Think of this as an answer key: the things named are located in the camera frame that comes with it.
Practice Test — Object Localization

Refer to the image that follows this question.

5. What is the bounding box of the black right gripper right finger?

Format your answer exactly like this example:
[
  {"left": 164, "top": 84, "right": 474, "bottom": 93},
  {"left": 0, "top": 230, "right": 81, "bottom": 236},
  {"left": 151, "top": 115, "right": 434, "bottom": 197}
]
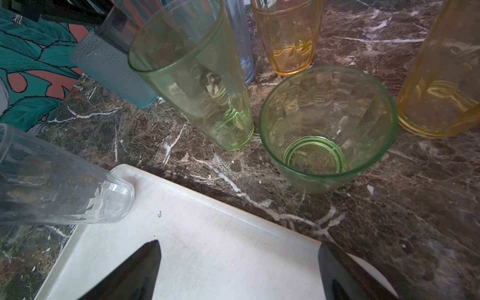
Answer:
[{"left": 318, "top": 241, "right": 399, "bottom": 300}]

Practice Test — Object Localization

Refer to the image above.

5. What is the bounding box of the tall amber tumbler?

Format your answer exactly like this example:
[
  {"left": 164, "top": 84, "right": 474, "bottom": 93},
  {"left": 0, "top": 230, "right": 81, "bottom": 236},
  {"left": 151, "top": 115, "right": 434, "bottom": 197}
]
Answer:
[{"left": 396, "top": 1, "right": 480, "bottom": 138}]

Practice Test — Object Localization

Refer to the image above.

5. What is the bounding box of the smoky grey tall tumbler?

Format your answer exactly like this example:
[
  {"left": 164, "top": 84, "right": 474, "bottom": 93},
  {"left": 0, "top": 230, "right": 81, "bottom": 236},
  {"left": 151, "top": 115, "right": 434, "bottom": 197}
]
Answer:
[{"left": 94, "top": 6, "right": 140, "bottom": 55}]

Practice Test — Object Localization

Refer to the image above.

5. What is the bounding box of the frosted teal textured tumbler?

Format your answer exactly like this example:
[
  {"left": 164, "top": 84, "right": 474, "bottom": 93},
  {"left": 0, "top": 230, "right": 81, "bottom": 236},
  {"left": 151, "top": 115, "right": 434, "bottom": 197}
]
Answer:
[{"left": 71, "top": 31, "right": 158, "bottom": 108}]

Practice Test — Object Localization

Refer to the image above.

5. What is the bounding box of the short amber tumbler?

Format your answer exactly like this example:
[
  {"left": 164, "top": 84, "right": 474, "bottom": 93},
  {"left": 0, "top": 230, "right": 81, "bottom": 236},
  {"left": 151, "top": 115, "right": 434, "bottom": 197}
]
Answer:
[{"left": 251, "top": 0, "right": 326, "bottom": 76}]

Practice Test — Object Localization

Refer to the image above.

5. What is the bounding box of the clear tall plastic tumbler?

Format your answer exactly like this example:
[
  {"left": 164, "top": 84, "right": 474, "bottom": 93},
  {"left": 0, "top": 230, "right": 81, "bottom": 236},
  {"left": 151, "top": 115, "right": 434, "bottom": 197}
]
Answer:
[{"left": 1, "top": 123, "right": 135, "bottom": 225}]

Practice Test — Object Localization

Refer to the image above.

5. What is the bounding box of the tall green tumbler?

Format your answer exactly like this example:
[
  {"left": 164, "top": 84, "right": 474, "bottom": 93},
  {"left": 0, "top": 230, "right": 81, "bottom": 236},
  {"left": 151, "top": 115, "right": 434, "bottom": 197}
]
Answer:
[{"left": 127, "top": 1, "right": 255, "bottom": 151}]

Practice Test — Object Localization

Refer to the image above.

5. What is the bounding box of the short green tumbler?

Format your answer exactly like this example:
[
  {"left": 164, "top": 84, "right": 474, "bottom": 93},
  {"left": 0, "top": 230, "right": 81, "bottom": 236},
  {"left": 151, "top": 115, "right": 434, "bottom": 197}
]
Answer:
[{"left": 258, "top": 66, "right": 398, "bottom": 195}]

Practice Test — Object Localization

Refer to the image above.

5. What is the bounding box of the pale blue tall tumbler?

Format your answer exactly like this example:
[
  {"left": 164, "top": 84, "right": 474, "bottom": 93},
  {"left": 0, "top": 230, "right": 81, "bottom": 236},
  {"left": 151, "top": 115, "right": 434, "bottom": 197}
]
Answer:
[{"left": 225, "top": 0, "right": 255, "bottom": 85}]

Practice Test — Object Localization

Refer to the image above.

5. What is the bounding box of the black corner frame post left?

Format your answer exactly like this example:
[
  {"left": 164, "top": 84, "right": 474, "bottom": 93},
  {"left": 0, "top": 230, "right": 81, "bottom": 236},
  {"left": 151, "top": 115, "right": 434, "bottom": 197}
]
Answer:
[{"left": 1, "top": 0, "right": 113, "bottom": 26}]

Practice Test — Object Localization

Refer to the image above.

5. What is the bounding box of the white plastic tray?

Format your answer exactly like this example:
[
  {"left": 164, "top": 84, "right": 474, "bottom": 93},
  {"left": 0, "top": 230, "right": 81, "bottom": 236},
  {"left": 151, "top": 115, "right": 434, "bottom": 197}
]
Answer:
[{"left": 33, "top": 164, "right": 399, "bottom": 300}]

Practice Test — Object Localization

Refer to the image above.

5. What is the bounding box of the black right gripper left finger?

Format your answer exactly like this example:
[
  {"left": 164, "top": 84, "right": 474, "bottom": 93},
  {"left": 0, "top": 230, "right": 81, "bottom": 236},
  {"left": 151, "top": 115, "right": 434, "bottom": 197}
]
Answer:
[{"left": 81, "top": 240, "right": 161, "bottom": 300}]

